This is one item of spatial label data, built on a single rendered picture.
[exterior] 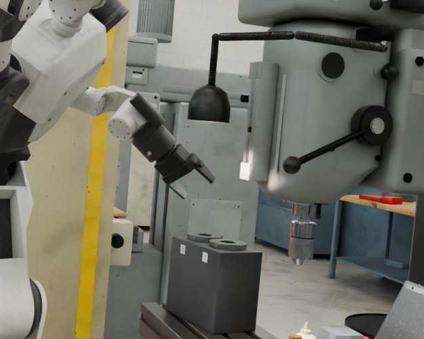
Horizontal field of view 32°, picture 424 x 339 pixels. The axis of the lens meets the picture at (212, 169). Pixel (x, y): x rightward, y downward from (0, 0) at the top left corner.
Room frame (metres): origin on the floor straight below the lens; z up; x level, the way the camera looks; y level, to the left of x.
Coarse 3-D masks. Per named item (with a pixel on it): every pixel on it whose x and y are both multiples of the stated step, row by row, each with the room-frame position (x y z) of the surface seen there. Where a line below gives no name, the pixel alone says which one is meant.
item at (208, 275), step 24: (192, 240) 1.75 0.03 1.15; (216, 240) 1.71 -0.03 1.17; (192, 264) 1.71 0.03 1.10; (216, 264) 1.63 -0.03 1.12; (240, 264) 1.65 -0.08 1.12; (168, 288) 1.80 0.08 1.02; (192, 288) 1.70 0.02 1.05; (216, 288) 1.62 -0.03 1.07; (240, 288) 1.65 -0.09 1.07; (192, 312) 1.69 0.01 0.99; (216, 312) 1.62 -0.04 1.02; (240, 312) 1.66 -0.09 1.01
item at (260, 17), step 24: (240, 0) 1.39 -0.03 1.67; (264, 0) 1.29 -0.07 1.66; (288, 0) 1.21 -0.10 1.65; (312, 0) 1.20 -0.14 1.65; (336, 0) 1.22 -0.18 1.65; (360, 0) 1.24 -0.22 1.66; (264, 24) 1.39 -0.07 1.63; (360, 24) 1.29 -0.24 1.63; (384, 24) 1.27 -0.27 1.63; (408, 24) 1.28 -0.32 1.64
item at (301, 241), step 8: (296, 232) 1.33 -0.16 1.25; (304, 232) 1.33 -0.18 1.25; (312, 232) 1.33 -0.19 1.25; (296, 240) 1.33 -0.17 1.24; (304, 240) 1.33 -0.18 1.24; (312, 240) 1.33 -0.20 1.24; (296, 248) 1.33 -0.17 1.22; (304, 248) 1.33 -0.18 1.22; (312, 248) 1.34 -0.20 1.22; (288, 256) 1.34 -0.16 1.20; (296, 256) 1.33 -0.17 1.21; (304, 256) 1.33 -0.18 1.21; (312, 256) 1.34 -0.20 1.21
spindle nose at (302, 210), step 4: (292, 204) 1.35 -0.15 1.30; (296, 204) 1.33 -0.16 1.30; (300, 204) 1.33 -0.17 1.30; (292, 208) 1.35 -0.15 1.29; (296, 208) 1.33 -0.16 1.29; (300, 208) 1.33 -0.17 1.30; (304, 208) 1.33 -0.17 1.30; (308, 208) 1.33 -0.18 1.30; (312, 208) 1.33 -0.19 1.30; (316, 208) 1.33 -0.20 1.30; (292, 212) 1.34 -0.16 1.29; (296, 212) 1.33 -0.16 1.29; (300, 212) 1.33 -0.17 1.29; (304, 212) 1.33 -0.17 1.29; (308, 212) 1.33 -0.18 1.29; (312, 212) 1.33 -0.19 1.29; (300, 216) 1.33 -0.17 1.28; (304, 216) 1.33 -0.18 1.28; (308, 216) 1.33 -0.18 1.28; (312, 216) 1.33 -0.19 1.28
